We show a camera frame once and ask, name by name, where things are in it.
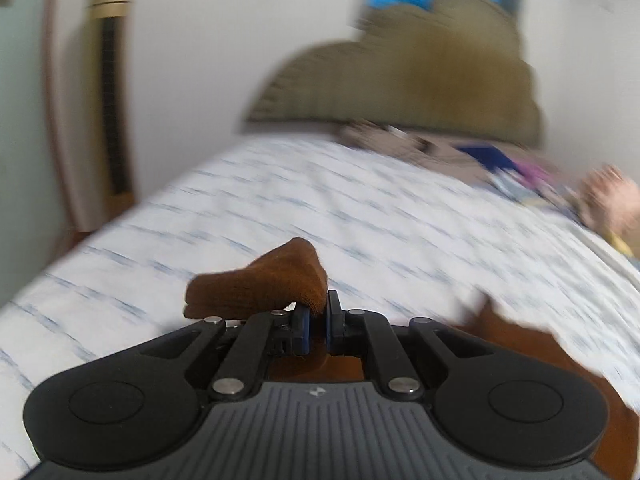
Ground yellow blanket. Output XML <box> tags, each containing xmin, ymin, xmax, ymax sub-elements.
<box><xmin>606</xmin><ymin>232</ymin><xmax>640</xmax><ymax>262</ymax></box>

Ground black gold upright object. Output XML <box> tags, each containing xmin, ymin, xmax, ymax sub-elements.
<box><xmin>82</xmin><ymin>0</ymin><xmax>137</xmax><ymax>202</ymax></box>

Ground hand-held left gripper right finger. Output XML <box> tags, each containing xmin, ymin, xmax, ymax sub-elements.
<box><xmin>324</xmin><ymin>290</ymin><xmax>497</xmax><ymax>402</ymax></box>

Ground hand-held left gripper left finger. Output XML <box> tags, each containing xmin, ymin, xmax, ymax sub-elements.
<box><xmin>142</xmin><ymin>304</ymin><xmax>313</xmax><ymax>402</ymax></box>

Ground olive ribbed headboard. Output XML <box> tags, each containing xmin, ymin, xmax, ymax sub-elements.
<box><xmin>244</xmin><ymin>0</ymin><xmax>546</xmax><ymax>150</ymax></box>

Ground white printed bedsheet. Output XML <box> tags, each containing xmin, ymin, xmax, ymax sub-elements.
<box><xmin>0</xmin><ymin>137</ymin><xmax>640</xmax><ymax>480</ymax></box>

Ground wooden door frame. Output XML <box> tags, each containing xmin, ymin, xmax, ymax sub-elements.
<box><xmin>40</xmin><ymin>0</ymin><xmax>90</xmax><ymax>235</ymax></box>

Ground brown knit garment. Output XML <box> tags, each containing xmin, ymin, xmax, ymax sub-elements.
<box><xmin>182</xmin><ymin>237</ymin><xmax>640</xmax><ymax>480</ymax></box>

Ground pink cloth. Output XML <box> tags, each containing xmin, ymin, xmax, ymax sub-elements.
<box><xmin>581</xmin><ymin>164</ymin><xmax>640</xmax><ymax>247</ymax></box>

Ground pillows at bed head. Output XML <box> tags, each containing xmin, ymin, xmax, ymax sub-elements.
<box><xmin>339</xmin><ymin>119</ymin><xmax>578</xmax><ymax>208</ymax></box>

